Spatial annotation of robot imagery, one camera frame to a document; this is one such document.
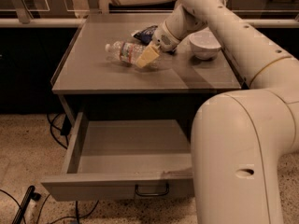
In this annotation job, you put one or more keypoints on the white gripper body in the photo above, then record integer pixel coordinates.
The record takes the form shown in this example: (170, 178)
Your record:
(164, 39)

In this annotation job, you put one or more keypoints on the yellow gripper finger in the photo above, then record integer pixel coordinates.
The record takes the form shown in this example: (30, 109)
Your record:
(150, 53)

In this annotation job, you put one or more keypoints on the clear plastic water bottle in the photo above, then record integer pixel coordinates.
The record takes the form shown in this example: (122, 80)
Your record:
(126, 52)

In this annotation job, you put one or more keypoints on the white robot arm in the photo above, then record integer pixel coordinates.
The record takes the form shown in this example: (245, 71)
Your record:
(239, 136)

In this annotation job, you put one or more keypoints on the grey cabinet counter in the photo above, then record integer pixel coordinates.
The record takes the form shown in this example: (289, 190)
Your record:
(89, 70)

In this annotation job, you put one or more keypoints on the open grey top drawer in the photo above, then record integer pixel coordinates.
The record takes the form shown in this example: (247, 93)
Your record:
(106, 159)

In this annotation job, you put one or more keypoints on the blue chip bag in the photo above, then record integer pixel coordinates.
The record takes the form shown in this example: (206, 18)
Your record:
(145, 35)

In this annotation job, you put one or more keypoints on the white ceramic bowl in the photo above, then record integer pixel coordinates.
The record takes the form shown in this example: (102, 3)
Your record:
(204, 45)

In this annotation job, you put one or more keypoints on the black power strip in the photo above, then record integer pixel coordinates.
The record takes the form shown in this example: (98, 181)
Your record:
(30, 195)

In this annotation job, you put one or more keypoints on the black metal drawer handle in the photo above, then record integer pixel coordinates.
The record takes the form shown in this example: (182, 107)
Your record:
(152, 191)

